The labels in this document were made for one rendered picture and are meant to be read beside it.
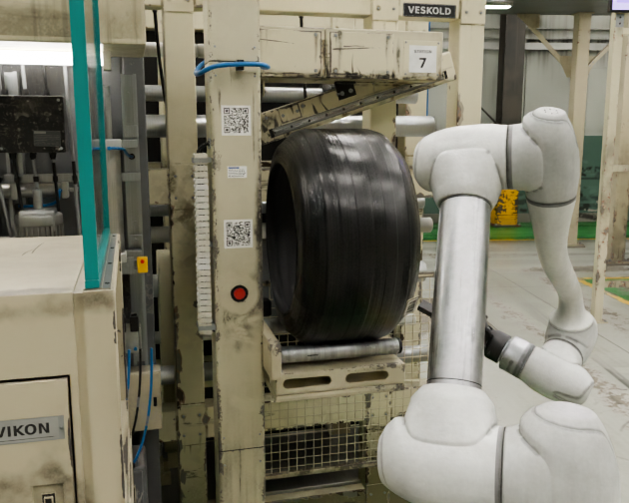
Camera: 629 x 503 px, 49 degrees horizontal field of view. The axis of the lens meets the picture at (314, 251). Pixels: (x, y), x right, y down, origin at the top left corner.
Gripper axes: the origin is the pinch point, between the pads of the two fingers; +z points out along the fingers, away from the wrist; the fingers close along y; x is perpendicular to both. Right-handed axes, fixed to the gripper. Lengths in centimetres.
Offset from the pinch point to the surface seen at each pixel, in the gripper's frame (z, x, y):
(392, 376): 3.0, -6.5, 22.0
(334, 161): 34.7, -0.7, -29.4
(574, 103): 112, 729, 242
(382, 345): 9.0, -3.9, 16.2
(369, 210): 21.1, -4.2, -23.2
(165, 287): 98, 5, 56
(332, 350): 18.3, -14.5, 16.3
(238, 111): 62, -6, -34
